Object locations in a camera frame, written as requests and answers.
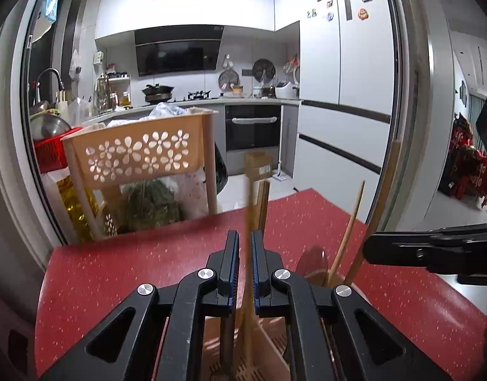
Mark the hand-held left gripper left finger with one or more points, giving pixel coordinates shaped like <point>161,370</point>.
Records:
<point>233,262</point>

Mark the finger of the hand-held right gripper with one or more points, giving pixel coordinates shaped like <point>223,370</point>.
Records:
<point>446,229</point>
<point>394,251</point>

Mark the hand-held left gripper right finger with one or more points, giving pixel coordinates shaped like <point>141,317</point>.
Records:
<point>257,262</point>

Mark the light wooden chopstick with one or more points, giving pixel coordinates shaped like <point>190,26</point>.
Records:
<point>348,238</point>
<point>248,214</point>
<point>380,206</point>

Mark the red-brown spoon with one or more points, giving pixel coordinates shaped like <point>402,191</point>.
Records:
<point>313,262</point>

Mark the dark brown chopstick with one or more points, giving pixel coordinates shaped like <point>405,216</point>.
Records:
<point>263,206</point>

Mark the beige plastic utensil holder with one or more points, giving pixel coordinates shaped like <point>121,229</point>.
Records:
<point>267,349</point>

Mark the red paper bag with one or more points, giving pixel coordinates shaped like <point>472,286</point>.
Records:
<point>465,166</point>

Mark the pink patterned plastic bag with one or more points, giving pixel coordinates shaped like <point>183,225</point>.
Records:
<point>194,194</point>

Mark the white upright floor cleaner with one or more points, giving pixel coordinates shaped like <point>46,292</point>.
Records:
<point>281,174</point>

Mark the black bag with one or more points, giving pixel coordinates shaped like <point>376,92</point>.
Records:
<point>220,170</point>

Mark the cardboard box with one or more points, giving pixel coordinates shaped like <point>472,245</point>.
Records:
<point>259,166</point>

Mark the bag of green vegetables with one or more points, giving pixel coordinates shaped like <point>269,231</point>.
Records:
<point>152,206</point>

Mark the black built-in oven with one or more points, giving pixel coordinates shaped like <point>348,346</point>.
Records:
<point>253,133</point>

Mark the grey kitchen counter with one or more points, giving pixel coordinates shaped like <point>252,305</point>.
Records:
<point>289,135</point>

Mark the beige flower-cutout storage rack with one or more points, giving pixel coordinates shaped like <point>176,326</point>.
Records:
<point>144,154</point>

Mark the clear plastic bag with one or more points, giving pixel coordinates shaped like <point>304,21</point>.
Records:
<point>166,110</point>

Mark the yellow bag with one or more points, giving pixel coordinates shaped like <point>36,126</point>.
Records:
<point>75,202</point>

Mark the gas stove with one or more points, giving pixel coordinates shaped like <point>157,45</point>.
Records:
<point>199,95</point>

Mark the steel pot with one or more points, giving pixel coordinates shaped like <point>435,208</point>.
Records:
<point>263,91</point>

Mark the yellow bowl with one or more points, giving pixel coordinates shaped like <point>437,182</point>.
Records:
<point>237,90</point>

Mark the white rice cooker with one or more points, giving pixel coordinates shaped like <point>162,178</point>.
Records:
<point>286,90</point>

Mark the hanging round steamer rack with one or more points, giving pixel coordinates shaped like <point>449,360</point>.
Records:
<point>227,79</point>

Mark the black wok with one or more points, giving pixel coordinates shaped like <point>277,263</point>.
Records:
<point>158,92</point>

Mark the white refrigerator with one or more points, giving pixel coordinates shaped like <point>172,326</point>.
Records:
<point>338,67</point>

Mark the hanging round black pan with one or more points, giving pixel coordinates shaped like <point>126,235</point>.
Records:
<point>264,69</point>

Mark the white spice shelf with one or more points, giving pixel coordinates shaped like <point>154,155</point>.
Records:
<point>116,87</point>

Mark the red plastic basket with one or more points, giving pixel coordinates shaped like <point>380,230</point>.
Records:
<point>49,153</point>

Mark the black range hood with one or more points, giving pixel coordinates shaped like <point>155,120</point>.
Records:
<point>176,53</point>

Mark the metal bowl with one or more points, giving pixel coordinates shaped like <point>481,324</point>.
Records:
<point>51,127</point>

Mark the black kitchen faucet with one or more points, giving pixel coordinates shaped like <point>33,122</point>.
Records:
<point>60,81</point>

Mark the hanging plastic bag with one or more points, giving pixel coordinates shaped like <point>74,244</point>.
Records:
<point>75,65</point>

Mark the white wall cabinets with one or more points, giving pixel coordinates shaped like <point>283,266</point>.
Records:
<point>188,4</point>

